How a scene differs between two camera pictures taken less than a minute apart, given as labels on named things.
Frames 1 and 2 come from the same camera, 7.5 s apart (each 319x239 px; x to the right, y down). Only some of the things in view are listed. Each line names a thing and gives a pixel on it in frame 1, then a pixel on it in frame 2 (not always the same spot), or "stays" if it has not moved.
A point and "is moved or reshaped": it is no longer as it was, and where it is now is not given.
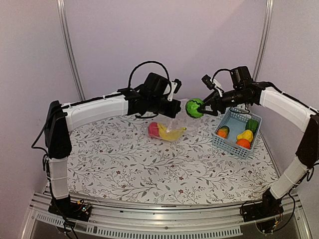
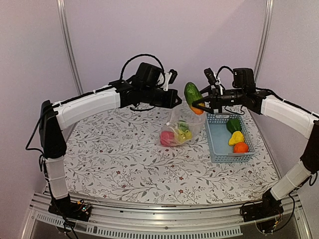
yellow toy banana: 168,134 -> 182,137
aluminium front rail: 109,220 stays
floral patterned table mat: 115,160 stays
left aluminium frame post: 62,13 stays
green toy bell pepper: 252,124 -> 233,125
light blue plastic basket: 236,119 -> 218,136
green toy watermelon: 192,108 -> 183,126
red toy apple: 153,129 -> 167,138
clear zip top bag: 171,129 is moved or reshaped
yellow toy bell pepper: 247,134 -> 237,137
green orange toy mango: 223,131 -> 192,93
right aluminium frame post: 269,8 stays
